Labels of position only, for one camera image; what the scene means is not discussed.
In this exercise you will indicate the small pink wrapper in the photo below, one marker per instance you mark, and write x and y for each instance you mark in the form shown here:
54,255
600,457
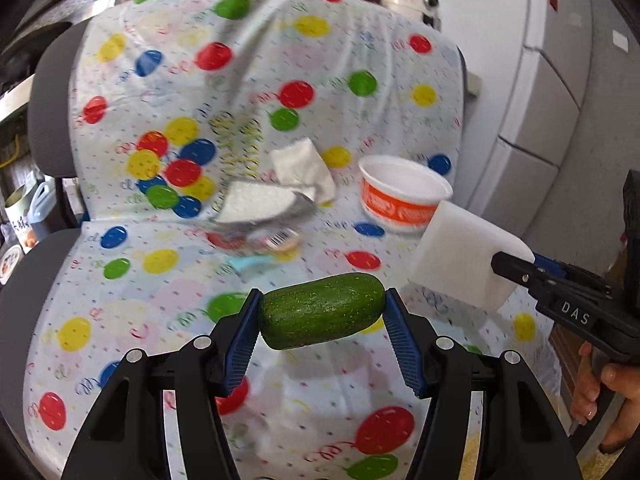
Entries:
282,239

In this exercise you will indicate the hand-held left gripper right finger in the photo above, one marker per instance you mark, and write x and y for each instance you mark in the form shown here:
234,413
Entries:
405,347

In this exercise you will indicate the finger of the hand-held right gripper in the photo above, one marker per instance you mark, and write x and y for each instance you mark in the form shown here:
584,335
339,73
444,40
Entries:
515,267
547,264

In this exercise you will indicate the red sticker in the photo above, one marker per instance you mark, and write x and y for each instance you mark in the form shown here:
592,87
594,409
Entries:
553,0

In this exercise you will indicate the white foam block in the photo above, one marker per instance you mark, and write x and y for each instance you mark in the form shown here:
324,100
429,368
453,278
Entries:
460,250

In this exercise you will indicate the brown wooden cabinet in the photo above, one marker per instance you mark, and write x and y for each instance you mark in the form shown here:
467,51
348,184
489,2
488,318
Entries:
565,375

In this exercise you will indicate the green cucumber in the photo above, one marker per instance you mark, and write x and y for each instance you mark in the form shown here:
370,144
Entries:
320,310

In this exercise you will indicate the round tin can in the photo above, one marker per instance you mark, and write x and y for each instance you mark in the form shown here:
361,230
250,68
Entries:
20,220

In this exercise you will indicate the white orange paper bowl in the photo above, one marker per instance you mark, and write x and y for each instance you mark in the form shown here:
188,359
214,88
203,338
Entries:
395,205

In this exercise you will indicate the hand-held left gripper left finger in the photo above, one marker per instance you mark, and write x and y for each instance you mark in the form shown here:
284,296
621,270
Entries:
240,347

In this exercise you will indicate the person's right hand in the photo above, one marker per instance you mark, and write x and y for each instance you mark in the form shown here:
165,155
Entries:
627,385

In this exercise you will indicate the white grey sponge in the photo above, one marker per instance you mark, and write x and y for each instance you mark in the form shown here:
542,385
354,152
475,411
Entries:
250,205

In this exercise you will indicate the balloon print plastic cover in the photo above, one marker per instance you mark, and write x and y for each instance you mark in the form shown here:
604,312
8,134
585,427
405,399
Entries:
350,50

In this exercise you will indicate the crumpled white tissue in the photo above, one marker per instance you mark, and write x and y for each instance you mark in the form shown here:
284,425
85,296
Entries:
300,162

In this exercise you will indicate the silver refrigerator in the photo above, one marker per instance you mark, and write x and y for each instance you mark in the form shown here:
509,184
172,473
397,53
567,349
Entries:
540,110

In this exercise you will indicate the white wall switch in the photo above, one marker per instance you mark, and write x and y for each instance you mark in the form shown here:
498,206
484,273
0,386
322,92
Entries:
621,41

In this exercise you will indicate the blue plastic jug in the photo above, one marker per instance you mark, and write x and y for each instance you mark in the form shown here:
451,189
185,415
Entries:
42,207

